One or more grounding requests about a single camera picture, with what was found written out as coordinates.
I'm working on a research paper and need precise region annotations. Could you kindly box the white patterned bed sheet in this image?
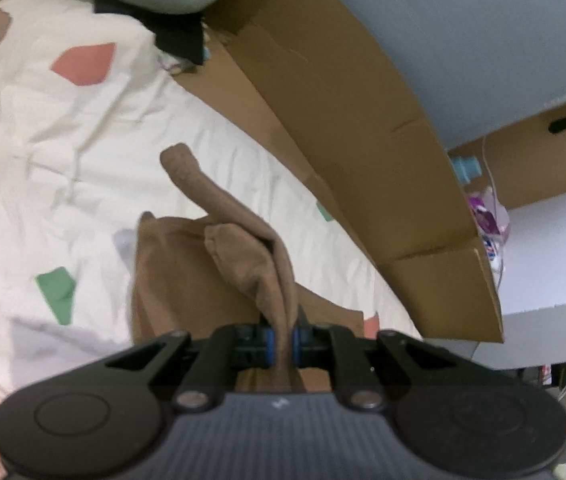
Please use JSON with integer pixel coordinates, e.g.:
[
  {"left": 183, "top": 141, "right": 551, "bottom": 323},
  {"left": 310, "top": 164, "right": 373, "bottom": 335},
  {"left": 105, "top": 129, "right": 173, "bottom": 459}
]
[{"left": 0, "top": 0, "right": 424, "bottom": 480}]

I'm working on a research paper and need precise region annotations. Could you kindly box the large brown cardboard sheet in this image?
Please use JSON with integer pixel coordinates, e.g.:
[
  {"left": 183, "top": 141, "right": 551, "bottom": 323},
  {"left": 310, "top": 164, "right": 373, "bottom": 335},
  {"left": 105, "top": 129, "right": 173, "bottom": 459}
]
[{"left": 179, "top": 0, "right": 504, "bottom": 342}]

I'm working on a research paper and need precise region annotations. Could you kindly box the brown cardboard box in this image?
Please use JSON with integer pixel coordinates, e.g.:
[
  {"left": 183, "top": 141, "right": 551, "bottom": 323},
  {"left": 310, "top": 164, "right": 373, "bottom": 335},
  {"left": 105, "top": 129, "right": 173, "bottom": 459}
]
[{"left": 450, "top": 104, "right": 566, "bottom": 209}]

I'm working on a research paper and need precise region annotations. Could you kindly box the brown printed t-shirt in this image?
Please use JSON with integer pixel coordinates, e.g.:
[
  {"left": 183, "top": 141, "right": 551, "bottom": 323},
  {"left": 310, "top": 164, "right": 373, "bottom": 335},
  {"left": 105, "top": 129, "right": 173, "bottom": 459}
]
[{"left": 131, "top": 144, "right": 363, "bottom": 392}]

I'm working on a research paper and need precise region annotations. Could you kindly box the purple white packaging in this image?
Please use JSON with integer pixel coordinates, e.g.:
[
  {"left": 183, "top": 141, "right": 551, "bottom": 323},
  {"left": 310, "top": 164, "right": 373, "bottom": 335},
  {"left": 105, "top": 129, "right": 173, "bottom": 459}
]
[{"left": 467, "top": 186, "right": 511, "bottom": 274}]

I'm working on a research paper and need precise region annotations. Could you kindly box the black garment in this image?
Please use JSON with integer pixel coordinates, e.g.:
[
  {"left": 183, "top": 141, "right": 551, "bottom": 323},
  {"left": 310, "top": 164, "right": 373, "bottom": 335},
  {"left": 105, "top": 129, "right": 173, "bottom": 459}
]
[{"left": 94, "top": 0, "right": 205, "bottom": 66}]

